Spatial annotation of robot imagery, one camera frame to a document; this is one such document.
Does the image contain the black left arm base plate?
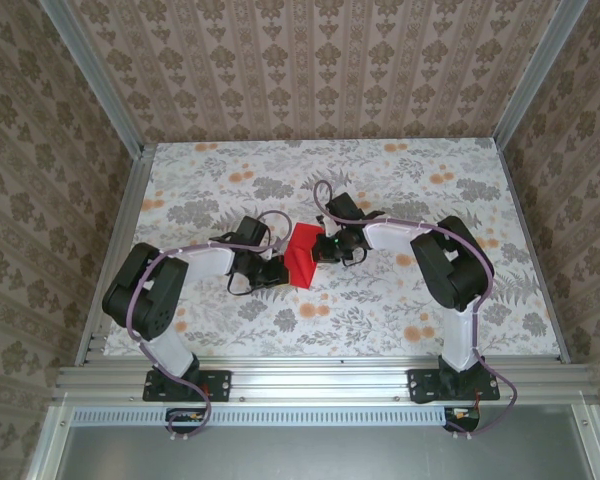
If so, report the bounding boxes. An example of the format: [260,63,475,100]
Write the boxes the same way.
[142,368,232,403]

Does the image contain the thin black left gripper cable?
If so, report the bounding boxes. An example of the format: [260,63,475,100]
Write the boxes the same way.
[210,230,274,297]

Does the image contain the slotted grey cable duct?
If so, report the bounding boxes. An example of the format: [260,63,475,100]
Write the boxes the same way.
[72,405,450,427]

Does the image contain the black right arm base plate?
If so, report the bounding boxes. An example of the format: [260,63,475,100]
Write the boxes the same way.
[407,368,501,404]

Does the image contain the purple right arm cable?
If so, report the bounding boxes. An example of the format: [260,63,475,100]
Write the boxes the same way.
[313,179,520,442]

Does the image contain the floral patterned table cover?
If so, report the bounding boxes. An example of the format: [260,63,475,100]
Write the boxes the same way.
[102,140,564,359]

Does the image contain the grey sheet metal panel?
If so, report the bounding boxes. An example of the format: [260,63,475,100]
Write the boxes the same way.
[27,403,600,480]

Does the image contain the red cloth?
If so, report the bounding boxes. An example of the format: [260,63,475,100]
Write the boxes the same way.
[282,223,327,290]

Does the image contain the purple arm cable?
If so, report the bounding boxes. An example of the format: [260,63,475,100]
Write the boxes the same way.
[313,179,520,442]
[126,210,294,444]

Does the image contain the aluminium side rail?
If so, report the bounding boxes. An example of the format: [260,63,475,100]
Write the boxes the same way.
[76,144,157,366]
[494,142,572,364]

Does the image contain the small black circuit board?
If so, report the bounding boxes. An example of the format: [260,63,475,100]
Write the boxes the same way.
[443,406,482,432]
[166,408,207,432]

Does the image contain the long aluminium base rail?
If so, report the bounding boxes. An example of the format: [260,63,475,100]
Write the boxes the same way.
[52,357,599,404]

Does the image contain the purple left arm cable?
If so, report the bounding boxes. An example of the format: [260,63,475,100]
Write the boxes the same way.
[126,210,294,444]

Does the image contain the aluminium corner post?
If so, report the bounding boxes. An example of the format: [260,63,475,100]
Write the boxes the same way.
[43,0,145,157]
[493,0,589,147]

